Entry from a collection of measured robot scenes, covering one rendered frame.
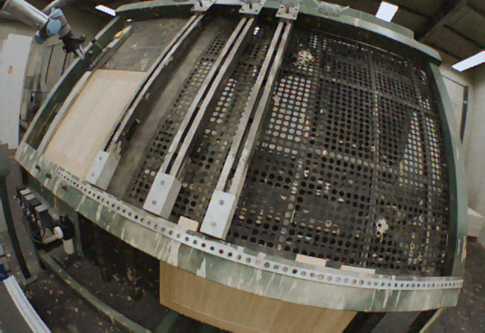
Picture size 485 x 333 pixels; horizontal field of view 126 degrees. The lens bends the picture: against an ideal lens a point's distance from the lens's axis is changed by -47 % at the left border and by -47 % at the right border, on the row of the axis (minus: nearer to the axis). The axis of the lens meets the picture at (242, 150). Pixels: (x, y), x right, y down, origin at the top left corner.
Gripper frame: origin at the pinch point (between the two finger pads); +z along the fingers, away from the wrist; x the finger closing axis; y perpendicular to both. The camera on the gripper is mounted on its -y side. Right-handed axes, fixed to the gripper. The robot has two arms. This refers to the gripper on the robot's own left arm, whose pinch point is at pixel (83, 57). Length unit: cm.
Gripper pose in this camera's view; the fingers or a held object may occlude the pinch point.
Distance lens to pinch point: 141.6
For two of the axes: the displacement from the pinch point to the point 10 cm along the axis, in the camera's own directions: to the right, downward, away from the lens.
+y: -10.0, 0.7, 0.4
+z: 0.7, 4.6, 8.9
